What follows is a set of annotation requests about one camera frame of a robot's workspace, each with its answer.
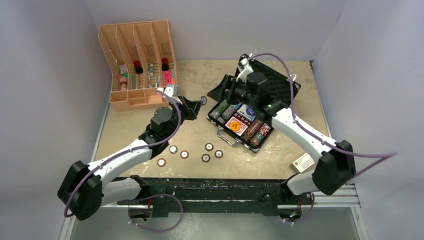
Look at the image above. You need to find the pink highlighter marker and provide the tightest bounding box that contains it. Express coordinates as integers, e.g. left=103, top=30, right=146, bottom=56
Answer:
left=163, top=70, right=173, bottom=85

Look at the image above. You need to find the red white poker chip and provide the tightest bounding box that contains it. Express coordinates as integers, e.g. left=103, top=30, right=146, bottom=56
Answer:
left=180, top=150, right=189, bottom=159
left=156, top=158, right=167, bottom=167

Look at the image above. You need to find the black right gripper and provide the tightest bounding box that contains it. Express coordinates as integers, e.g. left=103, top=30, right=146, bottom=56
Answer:
left=207, top=75, right=257, bottom=108

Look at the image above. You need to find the orange dealer button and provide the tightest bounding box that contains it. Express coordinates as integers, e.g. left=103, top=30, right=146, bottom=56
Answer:
left=229, top=121, right=241, bottom=132

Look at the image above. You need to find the peach plastic desk organizer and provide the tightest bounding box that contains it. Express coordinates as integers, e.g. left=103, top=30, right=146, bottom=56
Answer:
left=98, top=19, right=178, bottom=112

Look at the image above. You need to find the blue white poker chip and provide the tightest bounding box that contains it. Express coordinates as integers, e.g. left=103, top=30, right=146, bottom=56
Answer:
left=169, top=145, right=178, bottom=154
left=200, top=96, right=207, bottom=106

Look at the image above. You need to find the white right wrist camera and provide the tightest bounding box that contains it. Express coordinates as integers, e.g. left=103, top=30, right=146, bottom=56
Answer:
left=235, top=57, right=254, bottom=83

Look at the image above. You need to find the white playing card box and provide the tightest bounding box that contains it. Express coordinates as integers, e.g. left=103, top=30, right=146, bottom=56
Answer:
left=290, top=153, right=315, bottom=174

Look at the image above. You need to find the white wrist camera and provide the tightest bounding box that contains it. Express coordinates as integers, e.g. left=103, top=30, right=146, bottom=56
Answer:
left=235, top=57, right=254, bottom=83
left=156, top=84, right=179, bottom=97

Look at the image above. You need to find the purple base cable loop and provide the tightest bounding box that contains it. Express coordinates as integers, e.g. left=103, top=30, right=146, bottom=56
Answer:
left=127, top=192, right=185, bottom=233

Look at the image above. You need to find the black metal base rail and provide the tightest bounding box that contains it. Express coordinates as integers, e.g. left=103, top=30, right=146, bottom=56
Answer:
left=117, top=175, right=313, bottom=221

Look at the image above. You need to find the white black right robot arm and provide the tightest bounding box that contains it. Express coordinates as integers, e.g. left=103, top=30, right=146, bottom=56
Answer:
left=207, top=72, right=356, bottom=204

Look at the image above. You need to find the blue playing card deck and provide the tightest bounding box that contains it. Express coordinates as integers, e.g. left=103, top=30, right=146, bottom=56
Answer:
left=237, top=104, right=256, bottom=122

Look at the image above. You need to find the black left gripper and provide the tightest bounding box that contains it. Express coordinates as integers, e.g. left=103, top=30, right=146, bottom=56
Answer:
left=164, top=96, right=202, bottom=140

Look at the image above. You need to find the red black marker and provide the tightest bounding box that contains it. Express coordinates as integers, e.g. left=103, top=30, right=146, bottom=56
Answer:
left=161, top=57, right=170, bottom=72
left=133, top=60, right=144, bottom=75

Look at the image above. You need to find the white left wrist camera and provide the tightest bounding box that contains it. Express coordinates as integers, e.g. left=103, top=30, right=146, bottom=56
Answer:
left=156, top=84, right=179, bottom=97

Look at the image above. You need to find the black aluminium poker case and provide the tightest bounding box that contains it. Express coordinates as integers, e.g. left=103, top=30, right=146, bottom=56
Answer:
left=206, top=54, right=301, bottom=152

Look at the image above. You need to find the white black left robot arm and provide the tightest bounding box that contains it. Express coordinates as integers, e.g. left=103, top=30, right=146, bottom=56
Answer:
left=57, top=96, right=207, bottom=221

